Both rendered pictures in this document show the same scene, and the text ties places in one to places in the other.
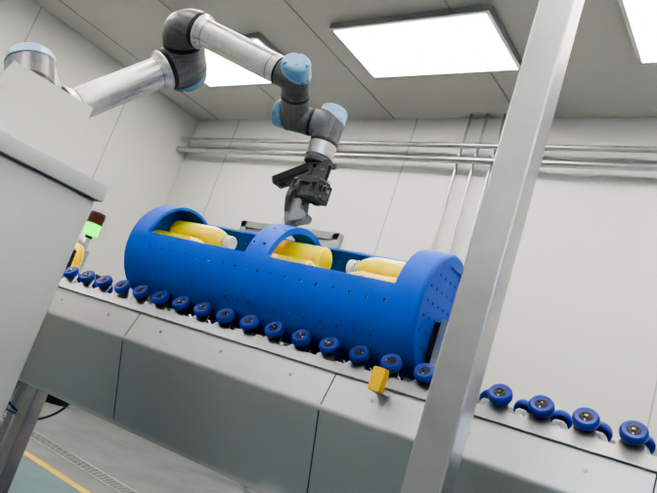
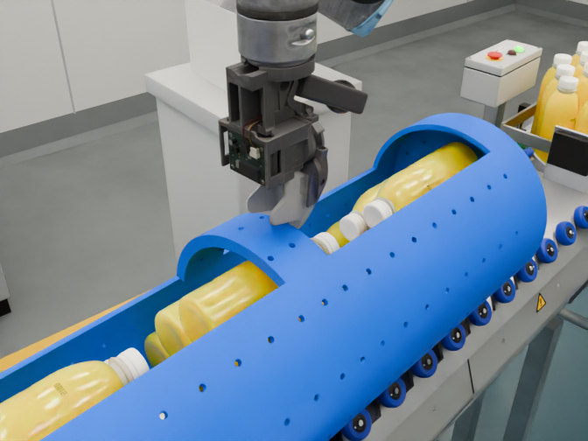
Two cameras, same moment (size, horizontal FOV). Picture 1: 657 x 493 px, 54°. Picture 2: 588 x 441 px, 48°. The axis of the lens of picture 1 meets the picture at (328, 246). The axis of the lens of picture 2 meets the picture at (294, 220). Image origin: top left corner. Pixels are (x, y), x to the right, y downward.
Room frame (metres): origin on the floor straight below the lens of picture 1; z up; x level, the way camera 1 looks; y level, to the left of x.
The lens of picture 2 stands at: (1.75, -0.49, 1.65)
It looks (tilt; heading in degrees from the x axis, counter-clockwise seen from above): 34 degrees down; 101
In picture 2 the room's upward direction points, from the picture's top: straight up
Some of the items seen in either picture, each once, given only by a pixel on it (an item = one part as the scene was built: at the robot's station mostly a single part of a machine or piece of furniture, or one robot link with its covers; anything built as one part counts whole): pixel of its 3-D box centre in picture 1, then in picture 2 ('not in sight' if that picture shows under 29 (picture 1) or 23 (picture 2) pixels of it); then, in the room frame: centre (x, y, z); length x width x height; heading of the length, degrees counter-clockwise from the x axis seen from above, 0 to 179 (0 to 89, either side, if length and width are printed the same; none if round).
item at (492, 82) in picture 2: not in sight; (501, 72); (1.96, 1.14, 1.05); 0.20 x 0.10 x 0.10; 57
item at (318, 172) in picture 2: not in sight; (305, 167); (1.65, 0.10, 1.31); 0.05 x 0.02 x 0.09; 146
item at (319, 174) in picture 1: (313, 180); (273, 115); (1.61, 0.09, 1.37); 0.09 x 0.08 x 0.12; 56
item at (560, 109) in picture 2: not in sight; (557, 126); (2.08, 0.96, 1.00); 0.07 x 0.07 x 0.19
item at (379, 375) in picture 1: (383, 381); not in sight; (1.27, -0.19, 0.92); 0.08 x 0.03 x 0.05; 147
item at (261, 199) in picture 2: (295, 215); (268, 199); (1.60, 0.11, 1.27); 0.06 x 0.03 x 0.09; 56
